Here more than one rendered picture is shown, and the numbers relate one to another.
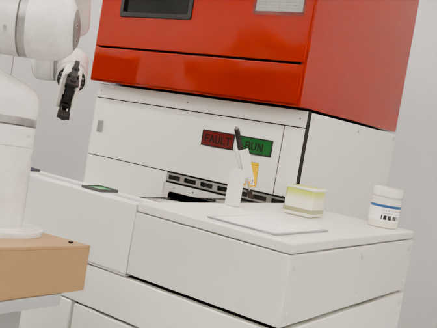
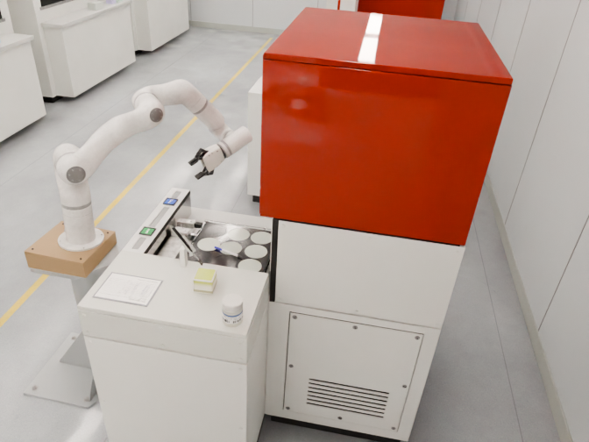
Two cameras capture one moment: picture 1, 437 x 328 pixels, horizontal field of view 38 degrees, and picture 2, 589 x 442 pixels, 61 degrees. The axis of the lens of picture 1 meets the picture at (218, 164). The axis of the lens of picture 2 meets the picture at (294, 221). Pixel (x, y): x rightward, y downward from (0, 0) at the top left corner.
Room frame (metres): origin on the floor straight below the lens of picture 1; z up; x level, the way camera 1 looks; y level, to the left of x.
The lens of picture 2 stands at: (1.13, -1.65, 2.23)
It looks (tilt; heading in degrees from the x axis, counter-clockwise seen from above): 33 degrees down; 63
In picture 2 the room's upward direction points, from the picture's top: 4 degrees clockwise
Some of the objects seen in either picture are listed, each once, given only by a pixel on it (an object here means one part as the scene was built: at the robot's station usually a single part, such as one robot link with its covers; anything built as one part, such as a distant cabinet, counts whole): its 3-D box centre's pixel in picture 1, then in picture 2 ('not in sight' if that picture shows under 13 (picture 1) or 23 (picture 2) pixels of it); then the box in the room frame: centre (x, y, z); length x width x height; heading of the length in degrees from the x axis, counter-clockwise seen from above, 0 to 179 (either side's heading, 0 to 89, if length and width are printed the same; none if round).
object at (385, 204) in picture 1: (385, 207); (232, 310); (1.53, -0.41, 1.01); 0.07 x 0.07 x 0.10
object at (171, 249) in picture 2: not in sight; (173, 247); (1.47, 0.22, 0.87); 0.36 x 0.08 x 0.03; 55
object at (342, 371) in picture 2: not in sight; (350, 320); (2.27, -0.08, 0.41); 0.82 x 0.71 x 0.82; 55
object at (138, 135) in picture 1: (182, 159); (291, 210); (1.99, 0.11, 1.02); 0.82 x 0.03 x 0.40; 55
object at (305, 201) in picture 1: (304, 200); (205, 281); (1.50, -0.21, 1.00); 0.07 x 0.07 x 0.07; 59
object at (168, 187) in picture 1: (219, 211); not in sight; (1.88, -0.02, 0.89); 0.44 x 0.02 x 0.10; 55
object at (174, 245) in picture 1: (286, 250); (179, 302); (1.40, -0.18, 0.89); 0.62 x 0.35 x 0.14; 145
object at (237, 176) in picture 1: (240, 176); (187, 252); (1.47, -0.06, 1.03); 0.06 x 0.04 x 0.13; 145
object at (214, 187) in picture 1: (224, 189); not in sight; (1.89, -0.03, 0.96); 0.44 x 0.01 x 0.02; 55
